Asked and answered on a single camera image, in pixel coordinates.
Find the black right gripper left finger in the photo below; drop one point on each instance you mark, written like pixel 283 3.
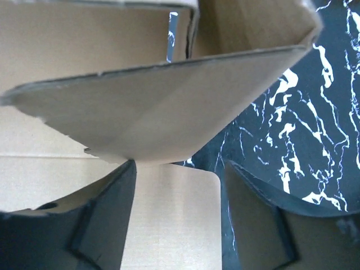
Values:
pixel 83 230

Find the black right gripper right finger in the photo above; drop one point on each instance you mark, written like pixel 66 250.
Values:
pixel 276 230

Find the brown cardboard box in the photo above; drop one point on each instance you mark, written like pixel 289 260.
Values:
pixel 89 85

